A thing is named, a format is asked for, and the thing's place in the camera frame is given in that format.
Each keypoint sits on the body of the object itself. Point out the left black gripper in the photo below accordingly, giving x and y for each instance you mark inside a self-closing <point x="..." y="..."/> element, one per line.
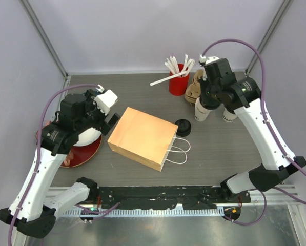
<point x="90" y="96"/>

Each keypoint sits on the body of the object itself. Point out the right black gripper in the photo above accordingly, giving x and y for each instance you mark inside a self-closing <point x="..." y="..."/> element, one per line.
<point x="206" y="100"/>

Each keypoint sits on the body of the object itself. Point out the brown cardboard cup carrier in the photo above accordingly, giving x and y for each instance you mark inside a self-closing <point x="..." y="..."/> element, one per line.
<point x="193" y="91"/>

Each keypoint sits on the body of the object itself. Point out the brown paper bag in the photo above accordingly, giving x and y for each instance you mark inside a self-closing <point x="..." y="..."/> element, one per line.
<point x="147" y="139"/>

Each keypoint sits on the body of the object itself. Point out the white straw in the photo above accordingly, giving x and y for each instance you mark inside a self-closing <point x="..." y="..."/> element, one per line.
<point x="168" y="78"/>

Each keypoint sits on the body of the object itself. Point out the stack of black cup lids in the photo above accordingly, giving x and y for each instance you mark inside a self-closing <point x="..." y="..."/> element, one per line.
<point x="184" y="127"/>

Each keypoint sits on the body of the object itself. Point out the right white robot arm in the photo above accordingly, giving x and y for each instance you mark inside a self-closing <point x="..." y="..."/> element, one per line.
<point x="242" y="99"/>

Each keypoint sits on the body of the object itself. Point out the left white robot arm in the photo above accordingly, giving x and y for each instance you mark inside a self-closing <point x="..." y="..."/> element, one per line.
<point x="31" y="213"/>

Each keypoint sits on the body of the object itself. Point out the white paper plate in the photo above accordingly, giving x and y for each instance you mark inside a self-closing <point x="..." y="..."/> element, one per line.
<point x="87" y="137"/>

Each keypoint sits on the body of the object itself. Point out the stack of white paper cups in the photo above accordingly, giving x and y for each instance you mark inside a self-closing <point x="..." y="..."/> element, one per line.
<point x="200" y="113"/>

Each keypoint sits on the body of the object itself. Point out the red straw holder cup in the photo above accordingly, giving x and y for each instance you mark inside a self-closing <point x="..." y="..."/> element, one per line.
<point x="178" y="85"/>

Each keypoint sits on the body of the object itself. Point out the red round plate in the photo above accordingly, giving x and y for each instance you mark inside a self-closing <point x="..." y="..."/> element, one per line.
<point x="81" y="155"/>

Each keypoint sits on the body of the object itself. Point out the white wrapped straws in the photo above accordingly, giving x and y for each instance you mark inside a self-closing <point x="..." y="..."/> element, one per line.
<point x="180" y="69"/>

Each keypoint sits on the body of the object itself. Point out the pink plastic cup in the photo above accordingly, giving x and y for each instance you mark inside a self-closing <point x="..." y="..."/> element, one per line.
<point x="44" y="125"/>

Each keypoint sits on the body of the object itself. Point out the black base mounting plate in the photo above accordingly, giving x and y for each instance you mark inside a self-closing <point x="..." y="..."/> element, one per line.
<point x="164" y="197"/>

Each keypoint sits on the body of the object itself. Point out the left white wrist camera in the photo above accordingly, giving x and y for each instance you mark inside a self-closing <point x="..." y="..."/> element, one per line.
<point x="105" y="99"/>

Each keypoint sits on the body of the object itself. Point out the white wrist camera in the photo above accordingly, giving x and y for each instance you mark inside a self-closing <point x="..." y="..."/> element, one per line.
<point x="203" y="60"/>
<point x="105" y="99"/>

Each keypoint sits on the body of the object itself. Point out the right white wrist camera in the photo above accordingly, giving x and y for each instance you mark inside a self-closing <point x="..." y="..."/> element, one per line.
<point x="203" y="60"/>

